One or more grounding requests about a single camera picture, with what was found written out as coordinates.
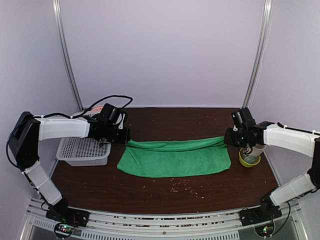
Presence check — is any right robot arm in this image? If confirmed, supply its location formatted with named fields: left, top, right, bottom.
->
left=262, top=120, right=320, bottom=211

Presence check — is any aluminium frame post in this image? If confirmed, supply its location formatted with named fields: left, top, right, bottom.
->
left=52, top=0, right=83, bottom=111
left=242, top=0, right=274, bottom=108

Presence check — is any white coral pattern mug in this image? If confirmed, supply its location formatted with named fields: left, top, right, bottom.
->
left=243, top=144, right=266, bottom=157

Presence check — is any green microfiber towel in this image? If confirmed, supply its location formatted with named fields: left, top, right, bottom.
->
left=117, top=136, right=232, bottom=178

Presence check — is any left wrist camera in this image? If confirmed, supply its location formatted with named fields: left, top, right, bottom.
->
left=98, top=103, right=128, bottom=129

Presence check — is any white perforated plastic basket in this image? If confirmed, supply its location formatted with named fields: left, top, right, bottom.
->
left=56, top=111, right=113, bottom=167

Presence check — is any green bowl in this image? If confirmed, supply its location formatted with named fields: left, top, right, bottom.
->
left=238, top=148, right=261, bottom=168

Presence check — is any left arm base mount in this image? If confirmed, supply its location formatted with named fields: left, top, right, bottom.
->
left=45, top=197, right=90, bottom=240

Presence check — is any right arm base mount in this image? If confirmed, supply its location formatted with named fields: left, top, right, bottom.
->
left=239, top=197, right=282, bottom=238

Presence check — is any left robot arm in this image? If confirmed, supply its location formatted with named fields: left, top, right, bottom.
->
left=5, top=111, right=131, bottom=222

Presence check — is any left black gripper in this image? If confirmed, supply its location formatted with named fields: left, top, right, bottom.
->
left=103, top=123, right=130, bottom=144

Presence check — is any left aluminium frame post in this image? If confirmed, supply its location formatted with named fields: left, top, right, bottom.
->
left=52, top=0, right=83, bottom=111

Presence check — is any right aluminium frame post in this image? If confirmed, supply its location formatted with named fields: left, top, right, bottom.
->
left=242, top=0, right=274, bottom=108

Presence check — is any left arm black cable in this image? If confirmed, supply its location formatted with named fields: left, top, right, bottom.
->
left=6, top=94, right=134, bottom=166

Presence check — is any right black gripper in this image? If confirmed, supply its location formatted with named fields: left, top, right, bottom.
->
left=224, top=127, right=248, bottom=148

